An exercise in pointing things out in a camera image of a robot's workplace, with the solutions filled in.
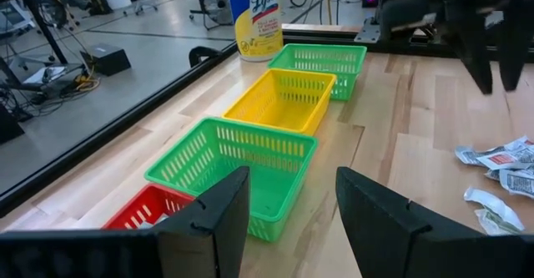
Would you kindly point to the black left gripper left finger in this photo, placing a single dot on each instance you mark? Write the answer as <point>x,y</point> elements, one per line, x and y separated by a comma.
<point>217,228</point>

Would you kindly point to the black equipment stand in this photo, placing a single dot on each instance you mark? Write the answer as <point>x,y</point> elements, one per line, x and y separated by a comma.
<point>41,27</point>

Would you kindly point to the silver mounting plate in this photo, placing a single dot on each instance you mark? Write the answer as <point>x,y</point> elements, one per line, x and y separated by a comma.
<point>368,31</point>

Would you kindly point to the black backpack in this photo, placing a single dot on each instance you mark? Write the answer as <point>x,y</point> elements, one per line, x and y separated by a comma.
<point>98,2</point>

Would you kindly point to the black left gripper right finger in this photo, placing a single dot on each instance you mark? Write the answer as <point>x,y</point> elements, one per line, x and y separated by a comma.
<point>375,228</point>

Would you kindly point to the black floor fan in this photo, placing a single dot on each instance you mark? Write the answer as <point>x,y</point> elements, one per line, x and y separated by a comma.
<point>217,2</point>

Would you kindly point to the yellow plastic basket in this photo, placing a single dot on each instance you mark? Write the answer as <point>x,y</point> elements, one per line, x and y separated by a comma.
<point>283,111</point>

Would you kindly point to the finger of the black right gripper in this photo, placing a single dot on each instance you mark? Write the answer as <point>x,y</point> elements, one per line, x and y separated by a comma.
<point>477,61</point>
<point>513,57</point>

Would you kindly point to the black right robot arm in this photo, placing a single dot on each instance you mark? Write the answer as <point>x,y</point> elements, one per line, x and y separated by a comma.
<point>409,2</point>

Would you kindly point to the green plastic basket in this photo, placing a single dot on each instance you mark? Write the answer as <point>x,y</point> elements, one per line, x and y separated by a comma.
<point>317,57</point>
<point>233,173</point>

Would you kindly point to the black floor box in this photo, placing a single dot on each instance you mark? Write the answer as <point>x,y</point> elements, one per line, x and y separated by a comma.
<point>104,59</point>

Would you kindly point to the red plastic basket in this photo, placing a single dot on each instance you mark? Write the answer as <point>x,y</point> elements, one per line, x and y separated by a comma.
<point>137,207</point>

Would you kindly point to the blue alcohol pad packet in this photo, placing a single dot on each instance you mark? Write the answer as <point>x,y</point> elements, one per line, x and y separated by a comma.
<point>152,223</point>

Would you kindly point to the Lysol wipes canister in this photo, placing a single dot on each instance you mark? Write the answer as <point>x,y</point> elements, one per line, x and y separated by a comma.
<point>254,19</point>

